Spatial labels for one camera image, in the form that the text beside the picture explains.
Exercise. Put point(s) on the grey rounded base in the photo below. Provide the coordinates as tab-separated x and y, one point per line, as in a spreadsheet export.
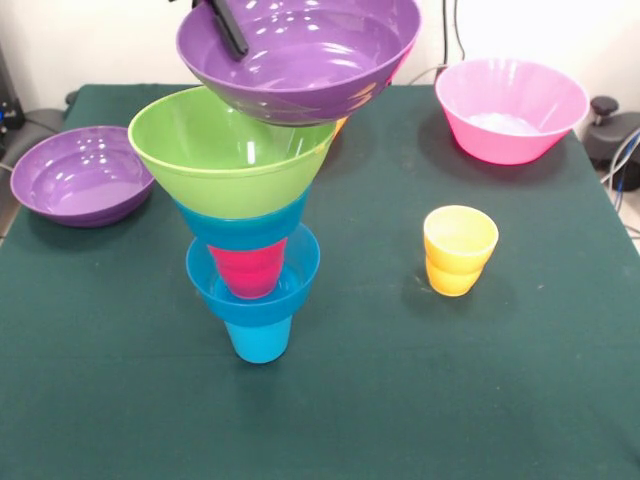
42	125

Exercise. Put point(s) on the dark green tablecloth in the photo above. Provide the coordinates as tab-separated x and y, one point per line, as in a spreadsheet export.
320	400

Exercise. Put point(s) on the small blue plastic bowl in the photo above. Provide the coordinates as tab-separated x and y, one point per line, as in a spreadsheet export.
240	230
255	310

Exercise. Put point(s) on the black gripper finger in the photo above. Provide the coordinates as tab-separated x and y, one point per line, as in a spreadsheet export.
229	32

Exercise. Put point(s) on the orange plastic bowl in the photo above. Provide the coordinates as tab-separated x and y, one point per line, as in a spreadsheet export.
340	126

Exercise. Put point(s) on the small black table clamp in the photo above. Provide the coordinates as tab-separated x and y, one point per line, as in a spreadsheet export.
72	96

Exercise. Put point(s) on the yellow plastic cup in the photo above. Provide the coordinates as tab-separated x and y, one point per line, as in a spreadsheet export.
455	275

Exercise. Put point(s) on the purple plastic bowl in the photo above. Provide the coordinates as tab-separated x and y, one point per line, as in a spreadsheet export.
310	75
75	185

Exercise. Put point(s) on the black equipment box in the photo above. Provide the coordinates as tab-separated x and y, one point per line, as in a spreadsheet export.
9	110

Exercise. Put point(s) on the green plastic bowl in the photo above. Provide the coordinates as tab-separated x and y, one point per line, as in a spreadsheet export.
225	185

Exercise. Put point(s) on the red plastic cup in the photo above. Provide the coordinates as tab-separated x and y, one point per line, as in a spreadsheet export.
247	275

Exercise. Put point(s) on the blue plastic cup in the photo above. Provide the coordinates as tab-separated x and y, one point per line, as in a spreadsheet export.
257	345

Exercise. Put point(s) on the pink plastic bowl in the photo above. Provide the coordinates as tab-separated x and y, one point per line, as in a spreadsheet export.
507	140

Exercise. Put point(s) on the black clamp with knob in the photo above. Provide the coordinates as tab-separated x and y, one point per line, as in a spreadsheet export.
612	132

